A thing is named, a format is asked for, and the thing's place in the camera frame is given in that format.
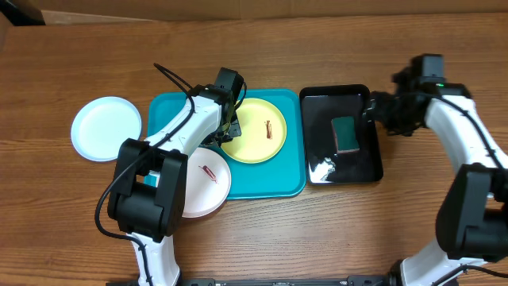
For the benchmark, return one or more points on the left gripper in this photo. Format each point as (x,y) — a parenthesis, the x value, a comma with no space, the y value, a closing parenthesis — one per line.
(234,131)

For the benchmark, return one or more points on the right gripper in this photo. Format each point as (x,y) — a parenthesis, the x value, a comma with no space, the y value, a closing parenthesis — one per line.
(373,112)

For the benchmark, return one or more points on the yellow-green round plate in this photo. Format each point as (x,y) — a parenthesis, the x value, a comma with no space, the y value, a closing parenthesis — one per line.
(263,132)

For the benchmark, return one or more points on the white pink round plate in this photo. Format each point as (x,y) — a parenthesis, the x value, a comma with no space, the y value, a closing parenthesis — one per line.
(209,181)

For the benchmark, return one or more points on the green scrubbing sponge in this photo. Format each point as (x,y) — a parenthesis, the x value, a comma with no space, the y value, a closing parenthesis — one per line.
(344,133)

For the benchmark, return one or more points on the light blue round plate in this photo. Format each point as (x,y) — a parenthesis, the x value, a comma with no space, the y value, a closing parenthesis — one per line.
(101,126)

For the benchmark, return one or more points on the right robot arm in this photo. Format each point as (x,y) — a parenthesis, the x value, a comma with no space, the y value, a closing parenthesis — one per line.
(471,225)

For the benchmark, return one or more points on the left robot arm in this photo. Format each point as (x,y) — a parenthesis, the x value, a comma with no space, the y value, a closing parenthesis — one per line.
(144,202)

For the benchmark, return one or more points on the teal plastic serving tray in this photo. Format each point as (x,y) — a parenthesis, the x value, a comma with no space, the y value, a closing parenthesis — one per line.
(284,175)

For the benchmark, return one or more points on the black rectangular tray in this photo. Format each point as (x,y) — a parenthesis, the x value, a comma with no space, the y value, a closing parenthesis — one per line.
(324,165)

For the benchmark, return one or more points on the dark object top-left corner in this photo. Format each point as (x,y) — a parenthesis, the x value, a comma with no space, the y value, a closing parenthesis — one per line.
(22,12)

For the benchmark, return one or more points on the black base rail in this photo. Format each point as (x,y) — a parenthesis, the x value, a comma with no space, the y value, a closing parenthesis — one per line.
(357,280)

